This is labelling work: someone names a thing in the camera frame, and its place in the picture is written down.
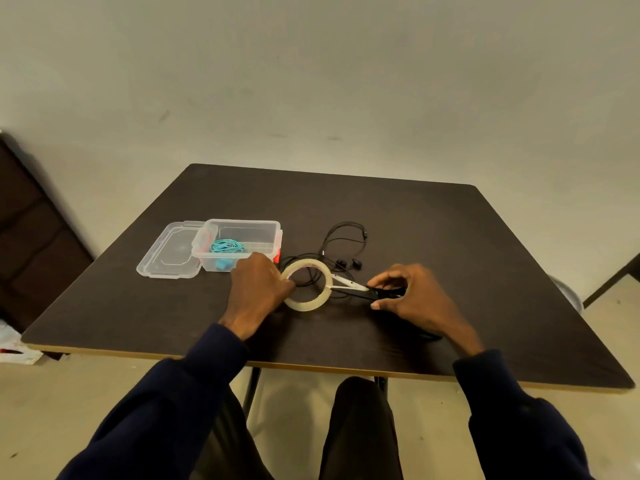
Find person's left hand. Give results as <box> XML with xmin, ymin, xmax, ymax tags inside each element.
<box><xmin>218</xmin><ymin>253</ymin><xmax>297</xmax><ymax>341</ymax></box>

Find person's right hand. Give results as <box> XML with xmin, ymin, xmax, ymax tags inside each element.
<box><xmin>367</xmin><ymin>264</ymin><xmax>485</xmax><ymax>358</ymax></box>

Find clear adhesive tape roll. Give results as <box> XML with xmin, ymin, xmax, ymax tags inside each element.
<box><xmin>280</xmin><ymin>259</ymin><xmax>333</xmax><ymax>313</ymax></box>

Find black handled scissors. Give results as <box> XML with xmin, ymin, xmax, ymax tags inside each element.
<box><xmin>330</xmin><ymin>273</ymin><xmax>408</xmax><ymax>301</ymax></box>

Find person's right forearm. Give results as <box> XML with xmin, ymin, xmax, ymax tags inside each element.
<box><xmin>451</xmin><ymin>342</ymin><xmax>596</xmax><ymax>480</ymax></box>

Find person's left forearm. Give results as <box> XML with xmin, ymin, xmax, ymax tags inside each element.
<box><xmin>57</xmin><ymin>322</ymin><xmax>250</xmax><ymax>480</ymax></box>

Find clear plastic container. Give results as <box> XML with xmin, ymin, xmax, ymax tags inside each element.
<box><xmin>191</xmin><ymin>219</ymin><xmax>284</xmax><ymax>273</ymax></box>

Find clear plastic container lid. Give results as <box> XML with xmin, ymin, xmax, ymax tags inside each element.
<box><xmin>136</xmin><ymin>221</ymin><xmax>206</xmax><ymax>280</ymax></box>

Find person's right leg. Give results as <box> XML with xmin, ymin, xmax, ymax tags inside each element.
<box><xmin>318</xmin><ymin>377</ymin><xmax>404</xmax><ymax>480</ymax></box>

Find person's leg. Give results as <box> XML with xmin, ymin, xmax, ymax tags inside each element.
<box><xmin>189</xmin><ymin>384</ymin><xmax>275</xmax><ymax>480</ymax></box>
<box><xmin>318</xmin><ymin>377</ymin><xmax>404</xmax><ymax>480</ymax></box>

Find person's left leg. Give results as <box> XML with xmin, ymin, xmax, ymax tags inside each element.
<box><xmin>189</xmin><ymin>384</ymin><xmax>275</xmax><ymax>480</ymax></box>

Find grey round stool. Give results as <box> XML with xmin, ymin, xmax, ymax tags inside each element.
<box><xmin>547</xmin><ymin>275</ymin><xmax>585</xmax><ymax>315</ymax></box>

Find dark wooden furniture piece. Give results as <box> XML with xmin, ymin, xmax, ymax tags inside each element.
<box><xmin>582</xmin><ymin>252</ymin><xmax>640</xmax><ymax>309</ymax></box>

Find dark brown cabinet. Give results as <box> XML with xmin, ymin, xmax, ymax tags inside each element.
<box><xmin>0</xmin><ymin>130</ymin><xmax>96</xmax><ymax>335</ymax></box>

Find white plastic bag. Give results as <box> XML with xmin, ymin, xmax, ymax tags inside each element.
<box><xmin>0</xmin><ymin>319</ymin><xmax>45</xmax><ymax>366</ymax></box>

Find black wired earphones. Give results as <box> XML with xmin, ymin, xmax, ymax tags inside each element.
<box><xmin>276</xmin><ymin>222</ymin><xmax>443</xmax><ymax>341</ymax></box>

